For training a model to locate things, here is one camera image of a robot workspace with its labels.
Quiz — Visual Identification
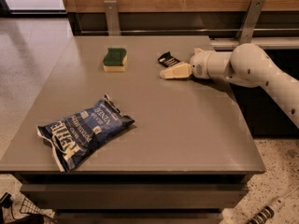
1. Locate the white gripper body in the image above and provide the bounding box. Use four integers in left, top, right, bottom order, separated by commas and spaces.
190, 50, 213, 79

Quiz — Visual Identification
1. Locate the black rxbar chocolate wrapper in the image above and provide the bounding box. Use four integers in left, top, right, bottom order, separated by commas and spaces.
158, 51, 180, 68

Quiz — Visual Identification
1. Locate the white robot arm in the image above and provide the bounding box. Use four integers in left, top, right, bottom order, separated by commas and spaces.
158, 43, 299, 128

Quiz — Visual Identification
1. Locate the green and yellow sponge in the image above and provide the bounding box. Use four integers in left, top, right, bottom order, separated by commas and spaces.
103, 48, 127, 72

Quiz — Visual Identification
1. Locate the blue kettle chips bag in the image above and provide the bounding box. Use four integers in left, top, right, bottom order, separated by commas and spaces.
36, 94, 135, 172

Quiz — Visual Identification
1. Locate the grey table drawer front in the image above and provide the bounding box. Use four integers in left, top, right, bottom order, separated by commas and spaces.
21, 184, 248, 210

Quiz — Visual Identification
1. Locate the white power strip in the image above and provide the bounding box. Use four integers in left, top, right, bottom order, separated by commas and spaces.
247, 185, 299, 224

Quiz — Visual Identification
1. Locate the right metal bracket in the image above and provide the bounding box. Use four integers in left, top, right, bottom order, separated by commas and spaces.
236, 0, 265, 44

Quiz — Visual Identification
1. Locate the metal bracket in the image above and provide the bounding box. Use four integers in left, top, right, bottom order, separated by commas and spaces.
104, 0, 121, 36
236, 0, 265, 44

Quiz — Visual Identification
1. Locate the left metal bracket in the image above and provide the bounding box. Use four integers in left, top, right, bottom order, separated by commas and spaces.
104, 0, 121, 36

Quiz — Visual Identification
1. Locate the metal rail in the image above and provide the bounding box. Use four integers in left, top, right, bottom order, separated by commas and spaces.
78, 27, 299, 36

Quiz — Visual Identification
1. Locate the black wire basket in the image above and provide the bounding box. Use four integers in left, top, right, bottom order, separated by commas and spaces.
0, 192, 45, 224

